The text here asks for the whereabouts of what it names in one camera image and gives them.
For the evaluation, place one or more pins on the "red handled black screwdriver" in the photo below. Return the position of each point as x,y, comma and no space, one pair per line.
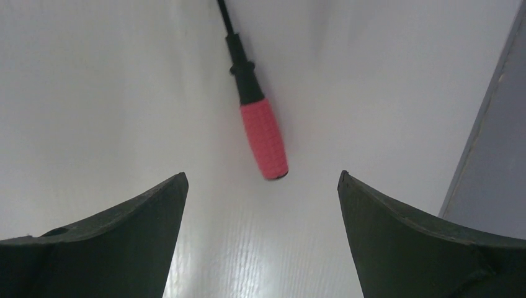
261,126

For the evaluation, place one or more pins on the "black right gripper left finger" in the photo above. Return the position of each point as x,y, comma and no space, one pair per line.
123,251

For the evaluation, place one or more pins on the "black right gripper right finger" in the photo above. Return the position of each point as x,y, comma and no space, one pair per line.
401,251

